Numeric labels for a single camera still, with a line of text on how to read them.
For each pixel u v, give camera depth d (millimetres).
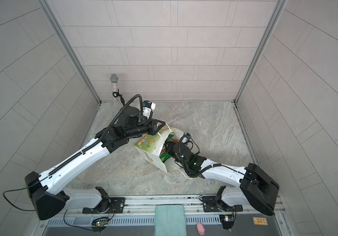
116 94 964
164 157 789
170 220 666
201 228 643
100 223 642
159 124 651
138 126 558
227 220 682
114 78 864
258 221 665
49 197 385
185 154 578
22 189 381
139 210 705
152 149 708
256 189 399
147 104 598
